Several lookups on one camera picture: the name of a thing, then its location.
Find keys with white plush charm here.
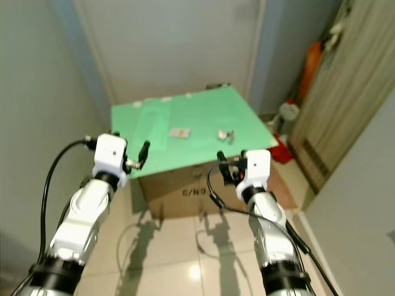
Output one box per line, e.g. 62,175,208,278
216,128,237,144

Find red plastic item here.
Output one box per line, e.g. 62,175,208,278
271,136,293,165

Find green corrugated plastic board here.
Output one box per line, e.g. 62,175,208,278
110,84,280,181

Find brown cardboard box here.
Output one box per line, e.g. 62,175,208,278
138,154,286,220

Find white jug with red cap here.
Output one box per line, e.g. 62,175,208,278
277,98,302,122

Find orange bag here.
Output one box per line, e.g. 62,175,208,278
296,39,325,104

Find wooden cabinet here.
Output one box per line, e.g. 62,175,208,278
286,0,395,193

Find white cabinet hanger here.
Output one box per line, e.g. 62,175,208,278
328,14,349,50

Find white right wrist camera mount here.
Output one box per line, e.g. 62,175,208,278
242,149,273,189

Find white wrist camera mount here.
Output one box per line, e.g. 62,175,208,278
242,149,273,189
92,134,130,183

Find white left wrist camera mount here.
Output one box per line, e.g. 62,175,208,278
92,134,130,183

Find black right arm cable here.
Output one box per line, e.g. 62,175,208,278
206,163,341,296

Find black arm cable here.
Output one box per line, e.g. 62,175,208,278
40,138,94,260
206,163,341,296

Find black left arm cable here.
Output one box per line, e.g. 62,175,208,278
40,138,94,260

